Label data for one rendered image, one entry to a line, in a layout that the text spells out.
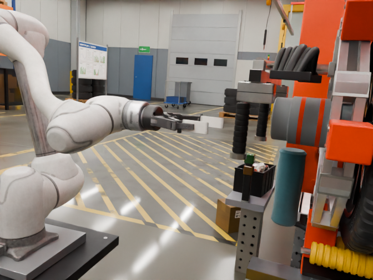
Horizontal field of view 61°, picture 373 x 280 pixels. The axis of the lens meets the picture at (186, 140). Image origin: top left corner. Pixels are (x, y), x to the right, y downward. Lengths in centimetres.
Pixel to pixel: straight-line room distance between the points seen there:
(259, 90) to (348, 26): 23
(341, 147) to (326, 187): 14
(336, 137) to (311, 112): 30
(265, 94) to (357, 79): 21
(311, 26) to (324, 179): 78
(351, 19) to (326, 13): 61
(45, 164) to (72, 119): 51
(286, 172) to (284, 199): 9
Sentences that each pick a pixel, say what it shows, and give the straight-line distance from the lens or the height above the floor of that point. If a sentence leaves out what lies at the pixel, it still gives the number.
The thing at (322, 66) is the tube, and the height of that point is 101.
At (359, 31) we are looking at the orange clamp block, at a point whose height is 107.
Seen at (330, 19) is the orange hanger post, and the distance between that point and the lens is 139.
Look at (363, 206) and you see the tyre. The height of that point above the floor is 72.
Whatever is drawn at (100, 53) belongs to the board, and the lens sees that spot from 1047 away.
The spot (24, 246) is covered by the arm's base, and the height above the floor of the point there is 35.
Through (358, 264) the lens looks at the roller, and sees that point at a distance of 95.
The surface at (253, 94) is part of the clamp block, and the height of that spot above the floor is 92.
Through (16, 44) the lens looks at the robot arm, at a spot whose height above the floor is 102.
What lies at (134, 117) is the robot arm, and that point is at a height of 83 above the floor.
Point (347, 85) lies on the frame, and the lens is 72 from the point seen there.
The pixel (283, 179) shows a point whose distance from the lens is 110.
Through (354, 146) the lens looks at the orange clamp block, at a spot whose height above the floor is 85.
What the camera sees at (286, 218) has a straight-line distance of 115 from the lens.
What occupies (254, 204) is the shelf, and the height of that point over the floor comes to 45.
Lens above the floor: 94
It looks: 10 degrees down
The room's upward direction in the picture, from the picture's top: 4 degrees clockwise
